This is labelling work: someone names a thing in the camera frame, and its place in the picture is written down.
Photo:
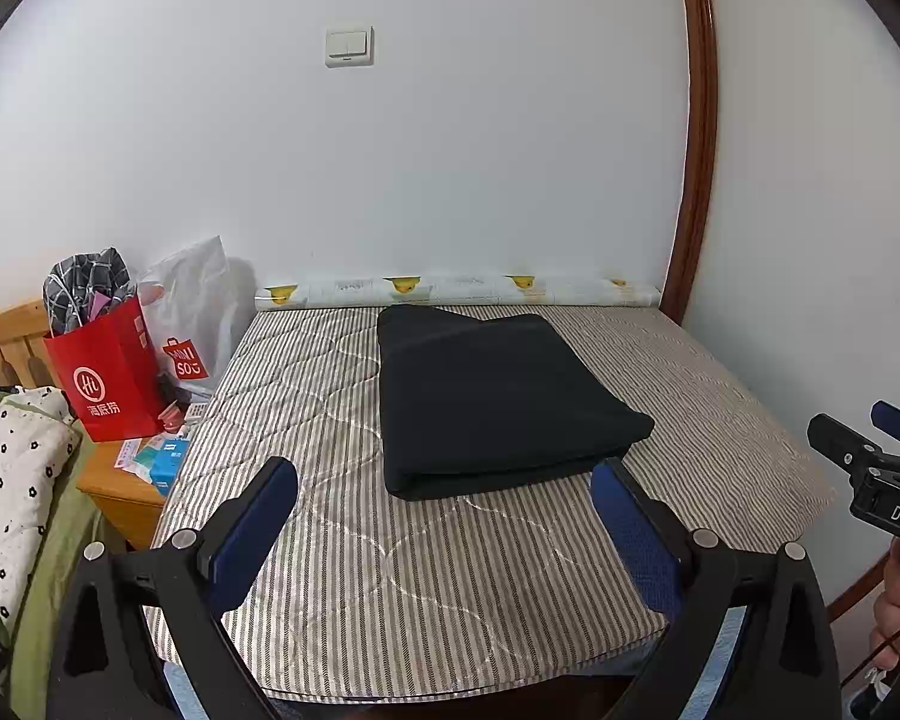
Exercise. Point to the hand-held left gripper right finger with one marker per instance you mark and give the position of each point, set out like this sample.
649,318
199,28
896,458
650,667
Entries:
634,540

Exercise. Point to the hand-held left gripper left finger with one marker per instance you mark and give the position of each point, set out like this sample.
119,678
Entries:
251,532

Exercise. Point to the black sweatshirt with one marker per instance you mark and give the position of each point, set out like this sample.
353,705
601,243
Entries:
495,405

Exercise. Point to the person's right hand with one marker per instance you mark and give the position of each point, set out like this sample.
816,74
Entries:
896,615

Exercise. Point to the brown wooden baseboard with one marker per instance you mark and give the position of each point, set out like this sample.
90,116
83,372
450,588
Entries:
855,592

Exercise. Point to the blue tissue packet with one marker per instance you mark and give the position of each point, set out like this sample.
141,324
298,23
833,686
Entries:
169,469

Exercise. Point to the wooden nightstand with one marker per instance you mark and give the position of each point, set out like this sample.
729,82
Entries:
120,502

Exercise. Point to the small pink packet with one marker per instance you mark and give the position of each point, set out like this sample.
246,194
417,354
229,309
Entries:
172,418

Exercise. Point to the white printed card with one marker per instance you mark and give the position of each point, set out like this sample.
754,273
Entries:
131,454

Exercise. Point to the striped mattress pad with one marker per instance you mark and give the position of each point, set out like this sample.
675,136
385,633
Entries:
420,585

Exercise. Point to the green bedsheet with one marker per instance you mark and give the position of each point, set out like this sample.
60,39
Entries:
52,540

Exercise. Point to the red paper bag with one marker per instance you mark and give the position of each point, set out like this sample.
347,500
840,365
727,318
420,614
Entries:
105,382

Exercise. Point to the white floral quilt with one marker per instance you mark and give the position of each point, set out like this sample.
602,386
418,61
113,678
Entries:
15,480

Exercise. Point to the white plastic bag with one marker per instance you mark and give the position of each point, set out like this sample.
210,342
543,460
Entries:
195,292

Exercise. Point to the grey checked cloth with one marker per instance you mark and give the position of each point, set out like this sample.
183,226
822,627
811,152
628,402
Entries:
82,285

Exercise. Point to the wooden bed headboard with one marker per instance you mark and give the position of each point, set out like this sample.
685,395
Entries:
15,345

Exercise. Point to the white roll with yellow print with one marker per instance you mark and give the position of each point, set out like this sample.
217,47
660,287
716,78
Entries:
457,289

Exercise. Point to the brown wooden door frame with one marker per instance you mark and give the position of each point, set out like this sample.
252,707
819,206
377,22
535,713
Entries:
701,127

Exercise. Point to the white light switch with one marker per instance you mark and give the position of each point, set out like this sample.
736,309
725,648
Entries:
349,46

